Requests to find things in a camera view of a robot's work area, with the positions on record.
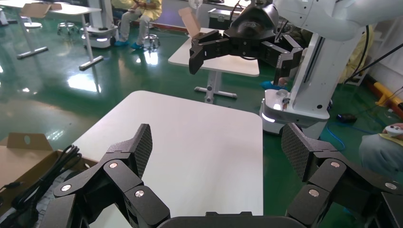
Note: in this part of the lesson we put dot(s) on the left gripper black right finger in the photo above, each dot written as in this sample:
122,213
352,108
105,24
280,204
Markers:
333,182

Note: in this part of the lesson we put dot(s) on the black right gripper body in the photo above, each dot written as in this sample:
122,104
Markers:
252,31

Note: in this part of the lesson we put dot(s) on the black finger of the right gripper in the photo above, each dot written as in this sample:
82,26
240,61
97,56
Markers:
285,53
209,45

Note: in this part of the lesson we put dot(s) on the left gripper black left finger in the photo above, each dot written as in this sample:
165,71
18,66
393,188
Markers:
119,179

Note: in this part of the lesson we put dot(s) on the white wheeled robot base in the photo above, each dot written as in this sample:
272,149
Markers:
99,34

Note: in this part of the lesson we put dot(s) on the white robot base and column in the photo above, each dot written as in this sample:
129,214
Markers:
302,107

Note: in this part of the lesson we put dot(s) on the open brown cardboard storage box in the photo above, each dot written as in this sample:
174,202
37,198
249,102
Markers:
19,160

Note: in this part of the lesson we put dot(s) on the flat brown cardboard flap box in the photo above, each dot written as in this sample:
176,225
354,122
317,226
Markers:
37,9

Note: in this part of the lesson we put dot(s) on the black equipment case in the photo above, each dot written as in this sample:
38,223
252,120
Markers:
220,19

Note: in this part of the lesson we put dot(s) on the small open brown carton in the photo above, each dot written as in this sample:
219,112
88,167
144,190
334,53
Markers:
192,22

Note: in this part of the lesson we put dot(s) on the steel round stool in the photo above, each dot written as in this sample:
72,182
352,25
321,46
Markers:
67,26
151,39

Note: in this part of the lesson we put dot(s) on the black floor device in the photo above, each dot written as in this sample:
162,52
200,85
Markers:
346,118

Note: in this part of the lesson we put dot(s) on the person in yellow coat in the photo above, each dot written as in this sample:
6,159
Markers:
141,12
355,56

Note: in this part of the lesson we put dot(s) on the white handheld controller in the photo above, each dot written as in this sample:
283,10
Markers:
393,130

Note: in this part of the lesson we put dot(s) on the yellow floor barrier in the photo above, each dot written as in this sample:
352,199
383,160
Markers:
387,96

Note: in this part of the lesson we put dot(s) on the white table with T-legs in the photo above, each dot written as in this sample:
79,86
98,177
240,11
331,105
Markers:
63,9

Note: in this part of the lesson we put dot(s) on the white pedestal table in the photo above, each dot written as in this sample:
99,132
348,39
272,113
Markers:
226,64

